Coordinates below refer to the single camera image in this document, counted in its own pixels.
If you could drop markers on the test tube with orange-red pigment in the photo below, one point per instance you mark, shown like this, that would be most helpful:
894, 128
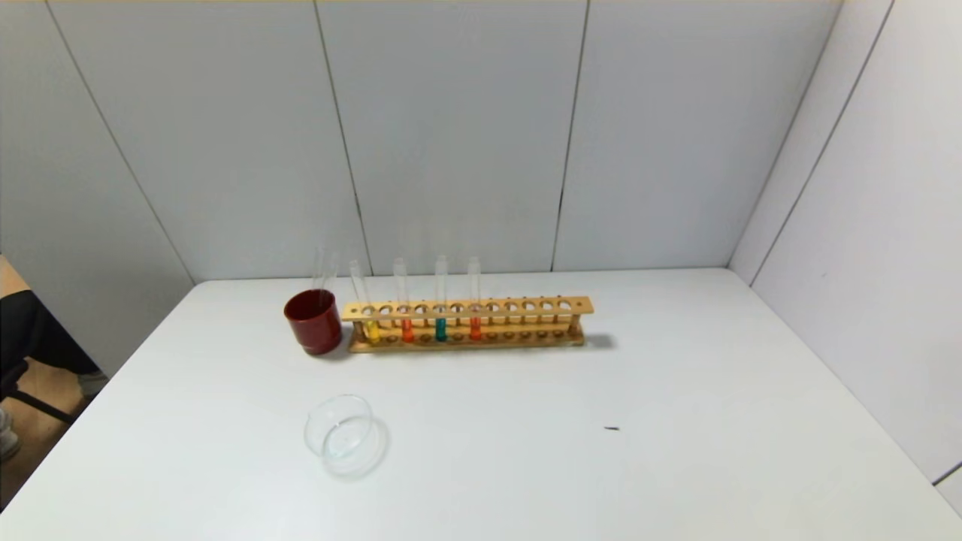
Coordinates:
406, 330
475, 327

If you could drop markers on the test tube with yellow pigment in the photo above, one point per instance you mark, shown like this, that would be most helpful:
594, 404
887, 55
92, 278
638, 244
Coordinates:
370, 330

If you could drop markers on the test tube with teal pigment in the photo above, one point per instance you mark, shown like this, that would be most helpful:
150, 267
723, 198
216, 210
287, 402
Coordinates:
441, 329

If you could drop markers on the wooden test tube rack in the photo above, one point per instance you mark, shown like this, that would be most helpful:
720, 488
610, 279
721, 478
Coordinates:
580, 305

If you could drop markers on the dark red cup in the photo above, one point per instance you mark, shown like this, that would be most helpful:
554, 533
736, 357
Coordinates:
316, 327

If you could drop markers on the clear glass beaker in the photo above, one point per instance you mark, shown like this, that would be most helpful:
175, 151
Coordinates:
346, 439

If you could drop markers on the light grey shoe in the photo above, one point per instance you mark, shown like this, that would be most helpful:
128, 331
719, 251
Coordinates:
7, 436
94, 385

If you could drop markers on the person leg in black trousers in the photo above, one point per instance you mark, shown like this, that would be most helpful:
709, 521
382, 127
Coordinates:
37, 330

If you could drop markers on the black stand leg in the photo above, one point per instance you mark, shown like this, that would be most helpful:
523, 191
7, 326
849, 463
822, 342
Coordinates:
49, 411

